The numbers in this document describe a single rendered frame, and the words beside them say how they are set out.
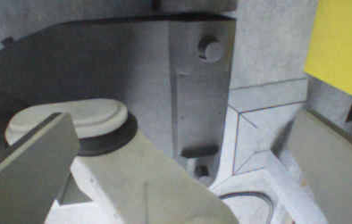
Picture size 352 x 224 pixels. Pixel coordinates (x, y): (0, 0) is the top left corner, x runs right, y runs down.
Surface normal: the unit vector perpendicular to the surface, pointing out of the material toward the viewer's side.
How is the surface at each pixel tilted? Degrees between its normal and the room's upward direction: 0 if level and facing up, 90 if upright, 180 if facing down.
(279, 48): 0
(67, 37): 0
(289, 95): 11
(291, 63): 0
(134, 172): 90
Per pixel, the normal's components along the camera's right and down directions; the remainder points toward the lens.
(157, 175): -0.02, -0.86
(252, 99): 0.17, 0.33
